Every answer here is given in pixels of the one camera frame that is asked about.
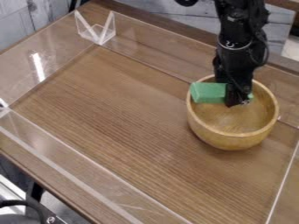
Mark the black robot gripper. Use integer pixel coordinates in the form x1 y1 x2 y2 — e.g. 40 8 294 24
212 36 268 108

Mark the green rectangular block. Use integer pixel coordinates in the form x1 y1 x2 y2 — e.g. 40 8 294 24
189 81 255 105

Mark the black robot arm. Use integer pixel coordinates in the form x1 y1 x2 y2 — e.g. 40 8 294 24
212 0 270 108

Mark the brown wooden bowl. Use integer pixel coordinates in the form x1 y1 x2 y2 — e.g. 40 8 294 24
185 80 279 151

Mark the black table leg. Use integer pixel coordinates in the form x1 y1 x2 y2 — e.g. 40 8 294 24
27 182 44 202

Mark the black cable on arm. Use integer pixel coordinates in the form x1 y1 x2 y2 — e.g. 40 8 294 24
248 17 271 68

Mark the black metal base bracket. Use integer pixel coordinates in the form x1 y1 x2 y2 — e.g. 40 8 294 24
36 205 68 224

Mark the black cable under table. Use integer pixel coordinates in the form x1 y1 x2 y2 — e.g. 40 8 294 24
0 199 45 224

